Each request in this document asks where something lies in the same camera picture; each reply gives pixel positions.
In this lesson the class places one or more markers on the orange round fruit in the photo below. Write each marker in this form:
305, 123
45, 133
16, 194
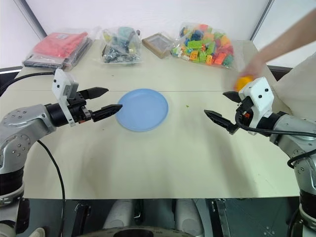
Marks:
240, 82

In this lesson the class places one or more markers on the bag of colourful building blocks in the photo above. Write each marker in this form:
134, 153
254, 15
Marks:
205, 47

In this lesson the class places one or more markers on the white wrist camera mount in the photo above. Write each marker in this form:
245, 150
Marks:
260, 95
60, 85

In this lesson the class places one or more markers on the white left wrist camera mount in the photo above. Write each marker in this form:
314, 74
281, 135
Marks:
60, 85

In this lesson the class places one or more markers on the black wall trim strip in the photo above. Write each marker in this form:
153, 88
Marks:
33, 18
260, 19

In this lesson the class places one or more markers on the white robot leg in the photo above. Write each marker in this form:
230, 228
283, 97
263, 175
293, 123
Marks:
118, 214
188, 214

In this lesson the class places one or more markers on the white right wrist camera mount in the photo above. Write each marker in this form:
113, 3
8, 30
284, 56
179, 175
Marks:
260, 95

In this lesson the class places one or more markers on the bag of red cloths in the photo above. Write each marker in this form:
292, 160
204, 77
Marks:
59, 47

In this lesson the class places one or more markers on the black side furniture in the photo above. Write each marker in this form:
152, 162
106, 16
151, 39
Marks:
8, 79

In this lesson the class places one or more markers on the bag of mixed small toys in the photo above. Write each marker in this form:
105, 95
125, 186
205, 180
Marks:
121, 47

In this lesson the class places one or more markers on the brown framed picture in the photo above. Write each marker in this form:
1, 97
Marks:
158, 44

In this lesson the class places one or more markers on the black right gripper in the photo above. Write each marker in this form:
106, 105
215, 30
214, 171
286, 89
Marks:
245, 109

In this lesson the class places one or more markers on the black table frame bracket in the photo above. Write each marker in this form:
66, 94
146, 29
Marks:
218, 217
82, 219

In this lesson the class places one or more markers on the dark rounded robot torso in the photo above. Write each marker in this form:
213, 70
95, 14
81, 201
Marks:
143, 232

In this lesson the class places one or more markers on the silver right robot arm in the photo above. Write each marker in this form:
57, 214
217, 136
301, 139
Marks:
293, 138

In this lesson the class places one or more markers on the person's bare forearm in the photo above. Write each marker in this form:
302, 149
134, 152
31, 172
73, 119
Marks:
286, 42

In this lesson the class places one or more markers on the person's bare hand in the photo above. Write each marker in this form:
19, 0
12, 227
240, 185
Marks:
255, 66

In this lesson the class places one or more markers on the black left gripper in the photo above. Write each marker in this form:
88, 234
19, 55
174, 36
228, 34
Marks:
80, 108

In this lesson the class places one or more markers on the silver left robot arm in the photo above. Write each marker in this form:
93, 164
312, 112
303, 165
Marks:
22, 133

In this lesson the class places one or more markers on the light blue round plate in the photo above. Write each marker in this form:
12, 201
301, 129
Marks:
143, 109

